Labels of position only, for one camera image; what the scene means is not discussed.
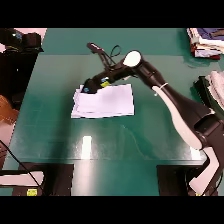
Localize blue garment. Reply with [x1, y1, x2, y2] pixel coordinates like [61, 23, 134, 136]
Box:
[202, 27, 224, 41]

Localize dark green garment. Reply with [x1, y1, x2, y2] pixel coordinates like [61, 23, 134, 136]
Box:
[192, 75, 224, 120]

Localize pale pink garment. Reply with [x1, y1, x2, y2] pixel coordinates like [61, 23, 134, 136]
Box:
[204, 70, 224, 112]

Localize black cable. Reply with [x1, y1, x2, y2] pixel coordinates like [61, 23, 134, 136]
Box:
[109, 44, 123, 60]
[0, 139, 46, 197]

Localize red garment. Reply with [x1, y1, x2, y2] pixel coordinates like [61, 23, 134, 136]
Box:
[190, 44, 222, 61]

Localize white T-shirt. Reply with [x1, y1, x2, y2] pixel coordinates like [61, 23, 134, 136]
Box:
[70, 83, 136, 120]

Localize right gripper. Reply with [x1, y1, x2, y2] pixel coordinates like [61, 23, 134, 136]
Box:
[82, 75, 112, 96]

